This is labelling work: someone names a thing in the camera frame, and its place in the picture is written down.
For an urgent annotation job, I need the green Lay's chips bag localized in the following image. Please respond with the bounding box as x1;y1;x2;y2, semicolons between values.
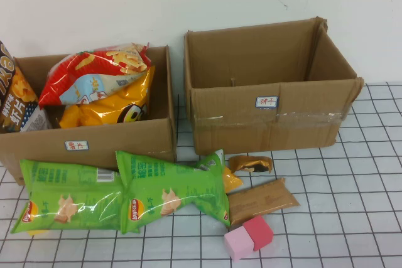
11;158;141;235
115;149;232;235

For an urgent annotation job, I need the brown biscuit packet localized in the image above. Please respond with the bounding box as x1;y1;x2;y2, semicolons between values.
226;177;300;222

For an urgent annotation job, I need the small yellow snack packet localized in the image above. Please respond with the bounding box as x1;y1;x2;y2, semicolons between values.
222;166;244;193

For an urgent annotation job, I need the yellow orange snack bag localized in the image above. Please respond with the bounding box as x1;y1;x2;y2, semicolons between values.
58;65;156;129

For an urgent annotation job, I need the taped cardboard box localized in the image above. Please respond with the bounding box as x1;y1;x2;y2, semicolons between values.
183;16;365;156

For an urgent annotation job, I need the crumpled gold brown wrapper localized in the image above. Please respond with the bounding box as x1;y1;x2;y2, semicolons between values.
228;155;273;174

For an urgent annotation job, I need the white label sticker on taped box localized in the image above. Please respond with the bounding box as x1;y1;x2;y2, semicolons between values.
254;95;280;110

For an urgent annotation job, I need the cardboard box with F2 print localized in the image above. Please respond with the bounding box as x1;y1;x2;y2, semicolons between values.
0;45;178;186

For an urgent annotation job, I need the red shrimp sticks bag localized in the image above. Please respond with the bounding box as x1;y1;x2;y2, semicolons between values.
38;41;152;110

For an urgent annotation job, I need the white label sticker on F2 box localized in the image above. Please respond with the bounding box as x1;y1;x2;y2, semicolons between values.
65;140;90;152

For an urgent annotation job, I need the dark pink foam cube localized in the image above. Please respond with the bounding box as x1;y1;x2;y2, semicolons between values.
241;216;274;252

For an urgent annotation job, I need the light pink foam cube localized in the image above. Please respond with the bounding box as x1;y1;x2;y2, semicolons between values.
223;226;254;262

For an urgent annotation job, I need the dark brown shrimp chips bag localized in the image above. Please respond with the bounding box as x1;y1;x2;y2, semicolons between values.
0;40;53;134

